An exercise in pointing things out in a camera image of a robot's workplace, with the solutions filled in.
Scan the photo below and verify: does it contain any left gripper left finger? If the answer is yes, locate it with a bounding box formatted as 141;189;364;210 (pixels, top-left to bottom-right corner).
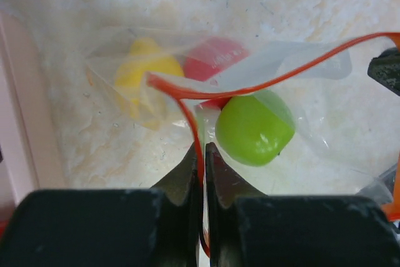
1;148;199;266

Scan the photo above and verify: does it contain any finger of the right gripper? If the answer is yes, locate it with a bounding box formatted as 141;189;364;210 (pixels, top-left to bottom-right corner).
367;48;400;95

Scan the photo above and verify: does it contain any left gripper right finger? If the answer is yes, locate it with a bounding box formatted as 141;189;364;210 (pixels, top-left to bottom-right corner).
206;143;399;266

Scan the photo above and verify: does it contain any light green apple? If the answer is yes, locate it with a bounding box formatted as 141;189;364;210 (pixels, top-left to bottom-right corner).
215;90;295;166

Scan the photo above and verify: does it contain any clear zip top bag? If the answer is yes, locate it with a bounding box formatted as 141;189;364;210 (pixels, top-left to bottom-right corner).
84;26;400;258

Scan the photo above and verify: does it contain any yellow lemon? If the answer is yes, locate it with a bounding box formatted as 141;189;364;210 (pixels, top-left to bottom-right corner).
114;38;184;129

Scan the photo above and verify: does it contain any red yellow apple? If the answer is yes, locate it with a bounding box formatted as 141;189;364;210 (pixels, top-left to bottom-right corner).
182;37;249;82

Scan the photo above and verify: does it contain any pink plastic bin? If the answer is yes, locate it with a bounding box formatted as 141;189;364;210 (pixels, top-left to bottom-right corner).
1;13;66;231

